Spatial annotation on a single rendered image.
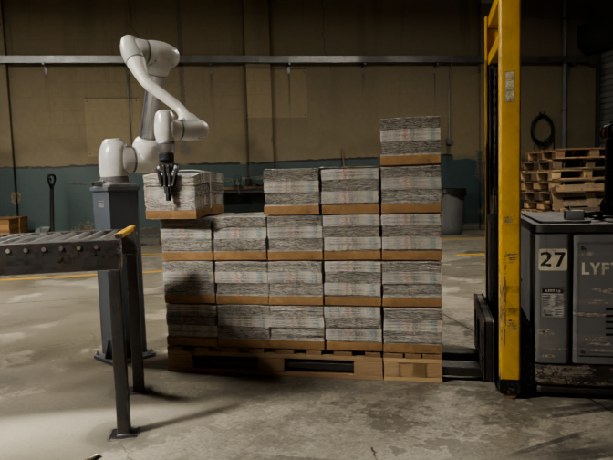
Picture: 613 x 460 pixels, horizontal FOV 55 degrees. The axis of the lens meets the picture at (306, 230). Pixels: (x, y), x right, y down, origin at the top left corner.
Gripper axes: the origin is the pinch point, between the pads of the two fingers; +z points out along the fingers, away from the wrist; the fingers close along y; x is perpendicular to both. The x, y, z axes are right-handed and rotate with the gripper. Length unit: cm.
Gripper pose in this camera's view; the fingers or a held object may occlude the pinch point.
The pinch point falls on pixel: (168, 193)
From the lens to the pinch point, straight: 305.3
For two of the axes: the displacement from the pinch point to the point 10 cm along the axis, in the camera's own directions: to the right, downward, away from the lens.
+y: -9.8, 0.1, 2.1
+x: -2.1, 0.9, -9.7
